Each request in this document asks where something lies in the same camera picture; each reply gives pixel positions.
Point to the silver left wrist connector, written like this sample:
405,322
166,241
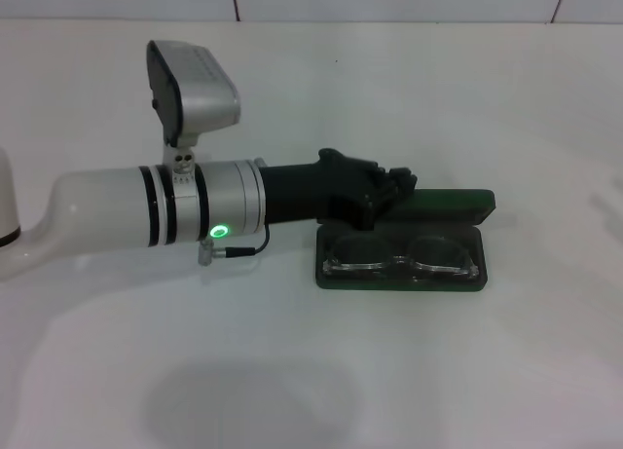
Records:
205,253

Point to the green glasses case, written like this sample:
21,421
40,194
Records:
438,200

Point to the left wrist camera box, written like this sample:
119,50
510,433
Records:
204,88

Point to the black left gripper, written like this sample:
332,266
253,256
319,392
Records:
316,191

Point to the clear white glasses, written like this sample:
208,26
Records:
360,254

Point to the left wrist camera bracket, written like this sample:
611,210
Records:
182,164

